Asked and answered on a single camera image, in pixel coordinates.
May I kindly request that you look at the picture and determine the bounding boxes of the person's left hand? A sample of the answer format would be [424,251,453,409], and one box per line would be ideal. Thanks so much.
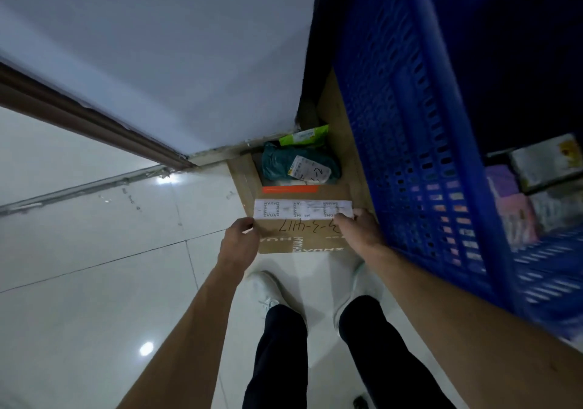
[218,217,261,282]

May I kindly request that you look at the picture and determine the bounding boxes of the person's right hand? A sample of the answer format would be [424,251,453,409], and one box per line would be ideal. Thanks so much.
[333,208,388,263]

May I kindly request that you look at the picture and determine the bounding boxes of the taped brown cardboard box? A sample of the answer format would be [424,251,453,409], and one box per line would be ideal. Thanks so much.
[253,185,356,255]

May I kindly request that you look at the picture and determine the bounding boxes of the person's right forearm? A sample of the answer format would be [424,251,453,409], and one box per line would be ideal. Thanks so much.
[367,242,583,409]

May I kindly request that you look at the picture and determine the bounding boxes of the person's left forearm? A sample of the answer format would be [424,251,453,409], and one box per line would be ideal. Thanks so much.
[117,261,247,409]

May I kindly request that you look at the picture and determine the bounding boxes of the person's white left shoe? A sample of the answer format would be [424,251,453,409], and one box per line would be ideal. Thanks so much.
[245,271,298,315]

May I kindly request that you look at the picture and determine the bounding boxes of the teal mailer bag white label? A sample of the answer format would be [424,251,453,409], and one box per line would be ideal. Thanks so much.
[261,142,342,185]

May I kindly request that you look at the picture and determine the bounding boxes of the wooden shelf board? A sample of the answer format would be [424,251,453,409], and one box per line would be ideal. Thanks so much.
[226,69,377,219]

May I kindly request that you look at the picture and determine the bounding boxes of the green plastic packet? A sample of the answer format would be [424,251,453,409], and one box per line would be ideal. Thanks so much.
[278,125,330,147]

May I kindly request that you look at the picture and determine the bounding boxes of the blue plastic crate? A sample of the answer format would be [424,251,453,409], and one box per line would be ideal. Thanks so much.
[334,0,583,343]

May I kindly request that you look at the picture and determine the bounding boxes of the person's black trousers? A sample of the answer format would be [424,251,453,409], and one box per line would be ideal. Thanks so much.
[242,295,456,409]

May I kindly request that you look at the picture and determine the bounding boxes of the grey metal floor strip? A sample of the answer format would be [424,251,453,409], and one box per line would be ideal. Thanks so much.
[0,164,173,217]

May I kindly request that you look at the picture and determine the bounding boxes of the pink packet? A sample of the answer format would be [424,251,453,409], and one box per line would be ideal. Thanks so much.
[485,164,539,251]

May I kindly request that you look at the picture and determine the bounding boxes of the brown baseboard strip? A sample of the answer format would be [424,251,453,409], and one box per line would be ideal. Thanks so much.
[0,62,196,171]

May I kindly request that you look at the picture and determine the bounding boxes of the white box yellow print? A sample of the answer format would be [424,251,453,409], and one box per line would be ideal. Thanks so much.
[509,133,583,194]

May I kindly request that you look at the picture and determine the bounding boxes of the white plastic packet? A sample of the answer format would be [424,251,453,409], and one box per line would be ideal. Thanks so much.
[528,189,583,237]

